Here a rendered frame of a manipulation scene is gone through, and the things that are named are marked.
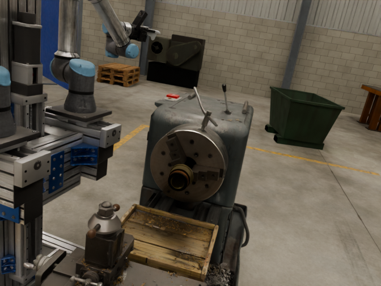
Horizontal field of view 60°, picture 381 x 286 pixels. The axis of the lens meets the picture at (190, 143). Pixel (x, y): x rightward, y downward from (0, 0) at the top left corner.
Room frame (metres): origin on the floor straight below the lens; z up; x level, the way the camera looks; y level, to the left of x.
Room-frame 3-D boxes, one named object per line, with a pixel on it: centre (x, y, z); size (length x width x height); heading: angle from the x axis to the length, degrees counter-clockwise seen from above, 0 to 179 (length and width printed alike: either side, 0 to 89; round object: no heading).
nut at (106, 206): (0.69, 0.18, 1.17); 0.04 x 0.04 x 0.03
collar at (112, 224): (0.69, 0.18, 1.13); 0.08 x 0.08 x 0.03
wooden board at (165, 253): (1.02, 0.04, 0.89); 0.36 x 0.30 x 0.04; 80
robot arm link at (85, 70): (1.56, 0.57, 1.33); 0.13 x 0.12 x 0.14; 53
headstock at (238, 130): (1.69, -0.06, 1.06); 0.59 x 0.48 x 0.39; 170
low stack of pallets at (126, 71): (9.25, 2.28, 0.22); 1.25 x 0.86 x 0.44; 175
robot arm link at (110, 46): (1.83, 0.49, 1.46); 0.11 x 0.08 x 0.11; 53
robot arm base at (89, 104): (1.55, 0.56, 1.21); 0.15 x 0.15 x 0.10
